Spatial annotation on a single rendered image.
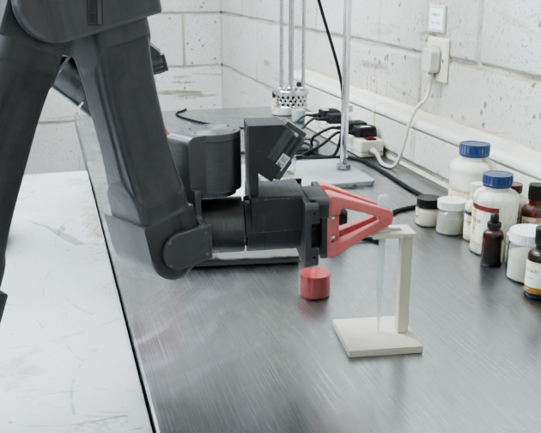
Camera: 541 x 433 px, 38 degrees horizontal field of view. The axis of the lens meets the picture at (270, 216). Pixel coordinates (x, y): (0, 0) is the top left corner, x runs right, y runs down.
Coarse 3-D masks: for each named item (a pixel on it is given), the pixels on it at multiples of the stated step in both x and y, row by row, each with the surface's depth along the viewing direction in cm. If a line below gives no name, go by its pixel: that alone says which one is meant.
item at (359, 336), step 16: (400, 224) 85; (400, 240) 84; (400, 256) 84; (400, 272) 84; (400, 288) 85; (400, 304) 86; (336, 320) 90; (352, 320) 90; (368, 320) 90; (384, 320) 90; (400, 320) 86; (352, 336) 86; (368, 336) 86; (384, 336) 86; (400, 336) 86; (352, 352) 83; (368, 352) 83; (384, 352) 83; (400, 352) 83; (416, 352) 84
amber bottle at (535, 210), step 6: (534, 186) 112; (540, 186) 112; (528, 192) 113; (534, 192) 112; (540, 192) 112; (528, 198) 113; (534, 198) 112; (540, 198) 112; (528, 204) 114; (534, 204) 113; (540, 204) 113; (522, 210) 114; (528, 210) 113; (534, 210) 112; (540, 210) 112; (522, 216) 114; (528, 216) 113; (534, 216) 112; (540, 216) 112; (522, 222) 114; (528, 222) 113; (534, 222) 112; (540, 222) 112
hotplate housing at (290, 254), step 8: (288, 248) 108; (216, 256) 107; (224, 256) 107; (232, 256) 108; (240, 256) 108; (248, 256) 108; (256, 256) 108; (264, 256) 108; (272, 256) 108; (280, 256) 108; (288, 256) 109; (296, 256) 109; (200, 264) 108; (208, 264) 108; (216, 264) 108; (224, 264) 108; (232, 264) 108; (240, 264) 108; (248, 264) 109
